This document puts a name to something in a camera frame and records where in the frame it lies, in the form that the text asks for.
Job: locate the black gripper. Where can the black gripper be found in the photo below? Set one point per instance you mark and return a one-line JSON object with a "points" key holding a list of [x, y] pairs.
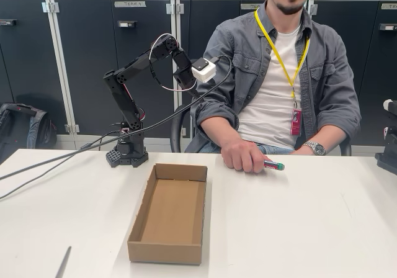
{"points": [[183, 78]]}

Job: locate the green capped black marker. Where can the green capped black marker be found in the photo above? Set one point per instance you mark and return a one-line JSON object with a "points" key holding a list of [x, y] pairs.
{"points": [[274, 165]]}

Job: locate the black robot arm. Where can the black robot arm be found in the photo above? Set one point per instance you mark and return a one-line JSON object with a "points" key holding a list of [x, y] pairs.
{"points": [[124, 98]]}

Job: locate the person's right forearm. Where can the person's right forearm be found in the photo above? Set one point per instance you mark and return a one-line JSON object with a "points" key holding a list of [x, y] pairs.
{"points": [[231, 138]]}

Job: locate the black idle robot arm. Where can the black idle robot arm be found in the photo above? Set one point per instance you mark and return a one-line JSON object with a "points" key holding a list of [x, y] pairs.
{"points": [[389, 160]]}

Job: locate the person's left forearm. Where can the person's left forearm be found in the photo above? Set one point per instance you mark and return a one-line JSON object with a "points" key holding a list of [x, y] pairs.
{"points": [[336, 143]]}

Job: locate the person's right hand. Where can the person's right hand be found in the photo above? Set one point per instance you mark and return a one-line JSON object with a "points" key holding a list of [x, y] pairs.
{"points": [[245, 157]]}

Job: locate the man in grey shirt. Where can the man in grey shirt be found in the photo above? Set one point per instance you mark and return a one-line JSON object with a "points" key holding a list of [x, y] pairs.
{"points": [[242, 42]]}

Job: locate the white t-shirt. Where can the white t-shirt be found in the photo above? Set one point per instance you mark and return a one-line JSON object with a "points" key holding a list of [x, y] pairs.
{"points": [[270, 110]]}

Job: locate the blue jeans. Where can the blue jeans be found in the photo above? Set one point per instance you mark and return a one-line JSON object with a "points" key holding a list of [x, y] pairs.
{"points": [[276, 149]]}

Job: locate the grey tape team label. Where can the grey tape team label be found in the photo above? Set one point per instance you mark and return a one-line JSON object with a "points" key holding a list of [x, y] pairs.
{"points": [[129, 4], [389, 6], [251, 6]]}

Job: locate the pink id badge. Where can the pink id badge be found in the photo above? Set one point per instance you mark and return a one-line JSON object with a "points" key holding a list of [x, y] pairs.
{"points": [[296, 123]]}

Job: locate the brown cardboard box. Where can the brown cardboard box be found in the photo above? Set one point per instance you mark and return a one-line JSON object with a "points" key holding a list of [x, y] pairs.
{"points": [[170, 216]]}

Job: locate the silver wristwatch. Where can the silver wristwatch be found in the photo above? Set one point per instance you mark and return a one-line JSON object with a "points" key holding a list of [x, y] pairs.
{"points": [[318, 149]]}

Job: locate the black backpack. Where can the black backpack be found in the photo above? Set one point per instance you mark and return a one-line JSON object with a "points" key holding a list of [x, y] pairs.
{"points": [[18, 129]]}

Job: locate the flat panel grey edge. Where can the flat panel grey edge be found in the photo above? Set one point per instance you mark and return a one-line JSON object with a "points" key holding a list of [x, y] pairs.
{"points": [[63, 261]]}

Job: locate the white gripper camera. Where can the white gripper camera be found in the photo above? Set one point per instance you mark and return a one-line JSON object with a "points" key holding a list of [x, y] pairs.
{"points": [[203, 71]]}

